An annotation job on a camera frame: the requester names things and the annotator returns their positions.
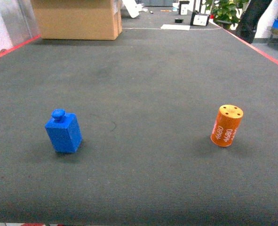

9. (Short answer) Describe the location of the white tilted board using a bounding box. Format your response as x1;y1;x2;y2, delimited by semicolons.
122;0;140;18

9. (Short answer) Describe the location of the black and white box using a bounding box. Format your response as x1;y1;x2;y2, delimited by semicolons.
190;13;210;26

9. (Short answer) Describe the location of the black small object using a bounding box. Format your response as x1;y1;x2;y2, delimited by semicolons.
175;18;183;24

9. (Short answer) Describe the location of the orange cylindrical cap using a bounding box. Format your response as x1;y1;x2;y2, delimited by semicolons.
210;105;244;147

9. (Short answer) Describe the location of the small white device box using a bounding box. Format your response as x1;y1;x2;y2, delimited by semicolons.
178;0;190;16

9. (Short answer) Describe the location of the large cardboard box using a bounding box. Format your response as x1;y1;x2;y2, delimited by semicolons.
31;0;122;40

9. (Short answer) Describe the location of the green potted plant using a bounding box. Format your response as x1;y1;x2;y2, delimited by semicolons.
202;0;249;30

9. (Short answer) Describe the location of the white paper sheet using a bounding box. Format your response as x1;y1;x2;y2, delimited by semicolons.
161;24;191;31

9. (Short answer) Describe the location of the blue bottle-shaped part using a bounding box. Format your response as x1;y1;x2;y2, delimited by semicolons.
45;109;82;153

